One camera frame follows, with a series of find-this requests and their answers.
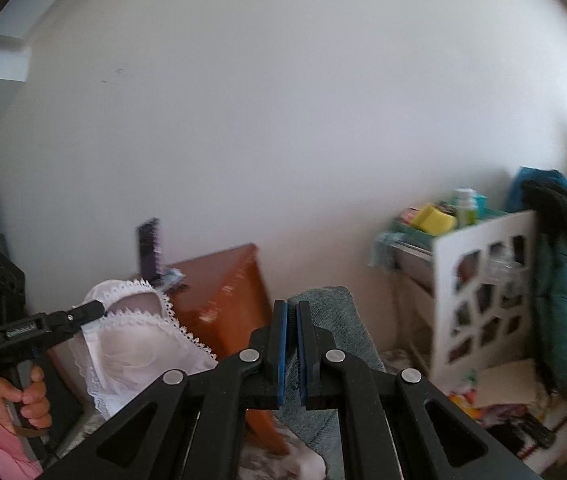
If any black cloth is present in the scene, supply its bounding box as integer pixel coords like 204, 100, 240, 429
485, 416, 534, 454

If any teal jacket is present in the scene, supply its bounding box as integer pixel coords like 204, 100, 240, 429
506, 166, 567, 392

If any teal hanging cloth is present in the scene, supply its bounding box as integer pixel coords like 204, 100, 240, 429
367, 230, 400, 272

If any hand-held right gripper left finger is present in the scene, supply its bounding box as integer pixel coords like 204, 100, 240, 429
51, 300, 289, 480

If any wooden nightstand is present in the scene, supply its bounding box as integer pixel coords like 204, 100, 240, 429
161, 244, 291, 456

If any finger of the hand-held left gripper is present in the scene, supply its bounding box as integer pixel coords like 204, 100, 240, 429
61, 300, 106, 333

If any yellow box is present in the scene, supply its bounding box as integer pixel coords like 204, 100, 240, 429
410, 203, 457, 236

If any black remote control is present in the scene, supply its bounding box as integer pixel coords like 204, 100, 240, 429
517, 411, 557, 450

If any striped crochet mat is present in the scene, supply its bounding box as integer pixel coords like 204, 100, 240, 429
456, 360, 567, 477

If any grey floral mat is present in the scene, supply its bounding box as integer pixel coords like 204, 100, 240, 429
56, 347, 437, 480

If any white lace bra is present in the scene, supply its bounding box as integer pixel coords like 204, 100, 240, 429
74, 277, 219, 422

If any purple comb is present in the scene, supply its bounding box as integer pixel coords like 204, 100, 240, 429
136, 217, 167, 288

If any beige cardboard sheet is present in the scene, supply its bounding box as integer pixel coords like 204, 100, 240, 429
472, 360, 550, 412

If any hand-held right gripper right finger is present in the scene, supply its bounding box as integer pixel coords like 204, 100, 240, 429
296, 301, 541, 480

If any grey underwear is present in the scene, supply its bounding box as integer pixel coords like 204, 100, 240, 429
274, 286, 387, 457

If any white green bottle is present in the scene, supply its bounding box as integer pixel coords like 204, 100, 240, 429
453, 187, 479, 228

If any person's left hand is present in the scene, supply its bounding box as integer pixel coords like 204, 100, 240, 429
0, 365, 53, 431

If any white cutout shelf rack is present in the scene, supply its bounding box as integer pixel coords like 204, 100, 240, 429
386, 209, 540, 387

